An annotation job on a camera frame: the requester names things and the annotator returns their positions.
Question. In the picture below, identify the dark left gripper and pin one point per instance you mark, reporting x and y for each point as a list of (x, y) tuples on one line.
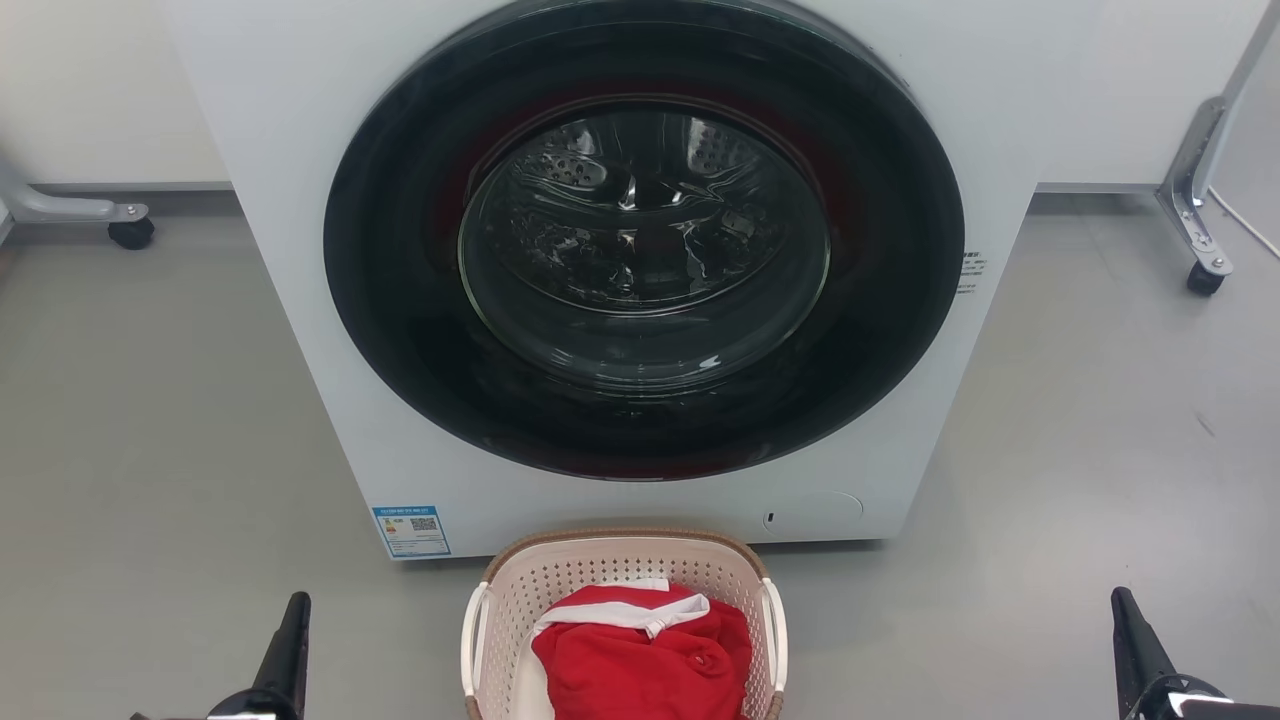
[(260, 708)]

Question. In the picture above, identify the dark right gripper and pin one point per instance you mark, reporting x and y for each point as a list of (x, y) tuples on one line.
[(1190, 705)]

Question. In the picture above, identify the beige perforated laundry basket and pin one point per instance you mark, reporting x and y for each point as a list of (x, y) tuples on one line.
[(595, 567)]

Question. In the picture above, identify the blue energy label sticker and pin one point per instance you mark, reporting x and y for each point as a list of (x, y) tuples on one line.
[(411, 531)]

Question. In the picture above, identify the red garment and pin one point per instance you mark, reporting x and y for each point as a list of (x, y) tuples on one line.
[(635, 682)]

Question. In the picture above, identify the oval white filter cover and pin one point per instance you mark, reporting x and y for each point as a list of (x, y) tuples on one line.
[(818, 512)]

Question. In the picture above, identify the round black washer door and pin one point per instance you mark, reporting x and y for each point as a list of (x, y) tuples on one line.
[(400, 300)]

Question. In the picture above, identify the black caster wheel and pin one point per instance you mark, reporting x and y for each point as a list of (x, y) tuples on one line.
[(131, 233), (1205, 279)]

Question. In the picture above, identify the white front-load washing machine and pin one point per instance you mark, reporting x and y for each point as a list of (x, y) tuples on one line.
[(280, 100)]

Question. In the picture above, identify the grey metal partition frame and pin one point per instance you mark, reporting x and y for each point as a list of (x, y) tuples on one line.
[(1192, 175)]

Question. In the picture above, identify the grey metal frame leg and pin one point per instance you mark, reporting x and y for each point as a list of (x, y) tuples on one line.
[(60, 208)]

